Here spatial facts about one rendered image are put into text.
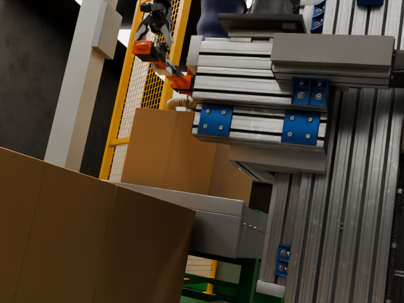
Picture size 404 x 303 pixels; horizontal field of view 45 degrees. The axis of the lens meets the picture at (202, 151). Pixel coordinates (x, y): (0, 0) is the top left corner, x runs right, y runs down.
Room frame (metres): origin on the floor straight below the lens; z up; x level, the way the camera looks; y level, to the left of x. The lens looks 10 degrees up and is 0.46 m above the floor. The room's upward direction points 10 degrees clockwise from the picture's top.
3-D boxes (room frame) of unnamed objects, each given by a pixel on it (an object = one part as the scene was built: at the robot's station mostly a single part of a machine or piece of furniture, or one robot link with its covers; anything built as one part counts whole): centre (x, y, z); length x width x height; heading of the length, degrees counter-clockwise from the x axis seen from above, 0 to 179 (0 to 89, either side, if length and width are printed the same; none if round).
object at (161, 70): (1.82, 0.21, 1.07); 0.07 x 0.07 x 0.04; 67
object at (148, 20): (1.71, 0.24, 1.23); 0.09 x 0.08 x 0.12; 157
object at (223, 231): (1.90, 0.14, 0.47); 0.70 x 0.03 x 0.15; 69
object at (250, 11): (1.26, -0.12, 1.09); 0.15 x 0.15 x 0.10
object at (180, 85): (2.01, 0.12, 1.08); 0.10 x 0.08 x 0.06; 67
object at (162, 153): (2.23, 0.02, 0.75); 0.60 x 0.40 x 0.40; 158
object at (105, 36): (2.92, 0.73, 1.62); 0.20 x 0.05 x 0.30; 159
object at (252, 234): (2.88, -0.58, 0.50); 2.31 x 0.05 x 0.19; 159
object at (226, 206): (1.91, 0.14, 0.58); 0.70 x 0.03 x 0.06; 69
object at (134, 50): (1.69, 0.26, 1.08); 0.08 x 0.07 x 0.05; 157
